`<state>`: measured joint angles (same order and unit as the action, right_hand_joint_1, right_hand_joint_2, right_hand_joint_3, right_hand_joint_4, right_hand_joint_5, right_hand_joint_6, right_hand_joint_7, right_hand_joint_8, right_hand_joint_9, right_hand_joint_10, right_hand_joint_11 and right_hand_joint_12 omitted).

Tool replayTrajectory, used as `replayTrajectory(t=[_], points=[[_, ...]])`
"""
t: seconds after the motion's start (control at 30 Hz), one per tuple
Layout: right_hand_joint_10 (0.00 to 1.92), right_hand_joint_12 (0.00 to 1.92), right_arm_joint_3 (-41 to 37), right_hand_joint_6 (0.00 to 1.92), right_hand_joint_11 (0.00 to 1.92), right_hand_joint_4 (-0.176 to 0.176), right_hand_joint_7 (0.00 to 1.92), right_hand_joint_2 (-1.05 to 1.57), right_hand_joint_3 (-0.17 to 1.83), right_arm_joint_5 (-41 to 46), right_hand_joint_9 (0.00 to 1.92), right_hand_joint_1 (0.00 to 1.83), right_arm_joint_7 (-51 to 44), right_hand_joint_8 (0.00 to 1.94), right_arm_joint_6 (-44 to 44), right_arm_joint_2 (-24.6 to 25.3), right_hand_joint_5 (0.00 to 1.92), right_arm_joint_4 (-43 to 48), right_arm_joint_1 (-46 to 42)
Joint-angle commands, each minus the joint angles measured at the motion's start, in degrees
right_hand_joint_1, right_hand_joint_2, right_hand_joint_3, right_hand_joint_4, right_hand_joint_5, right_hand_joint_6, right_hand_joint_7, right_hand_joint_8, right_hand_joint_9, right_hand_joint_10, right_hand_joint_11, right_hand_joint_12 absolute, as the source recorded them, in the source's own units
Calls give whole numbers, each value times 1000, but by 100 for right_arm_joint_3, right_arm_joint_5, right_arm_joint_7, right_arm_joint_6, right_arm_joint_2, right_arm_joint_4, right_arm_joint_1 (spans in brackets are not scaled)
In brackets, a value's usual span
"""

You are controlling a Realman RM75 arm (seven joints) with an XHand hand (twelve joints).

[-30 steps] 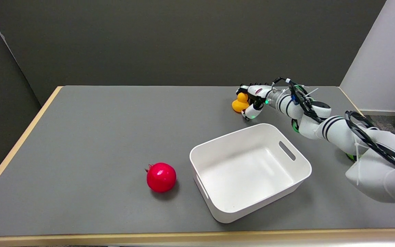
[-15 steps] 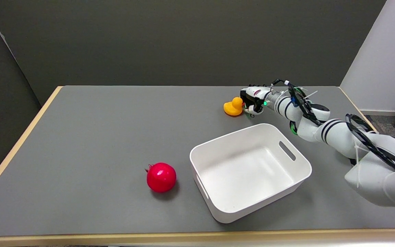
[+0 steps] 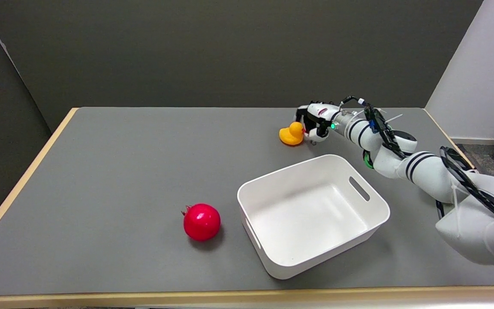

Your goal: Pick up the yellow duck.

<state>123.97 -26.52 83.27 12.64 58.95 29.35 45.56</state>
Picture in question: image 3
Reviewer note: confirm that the white plastic bin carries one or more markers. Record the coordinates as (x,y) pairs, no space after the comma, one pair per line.
(311,214)

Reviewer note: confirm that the red pomegranate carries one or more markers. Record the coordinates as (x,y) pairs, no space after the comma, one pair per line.
(202,222)

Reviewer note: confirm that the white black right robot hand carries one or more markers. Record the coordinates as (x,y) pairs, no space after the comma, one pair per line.
(317,116)

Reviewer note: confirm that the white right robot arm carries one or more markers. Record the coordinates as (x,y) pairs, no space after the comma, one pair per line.
(427,171)

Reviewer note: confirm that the yellow rubber duck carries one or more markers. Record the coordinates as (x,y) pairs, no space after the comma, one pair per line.
(290,135)

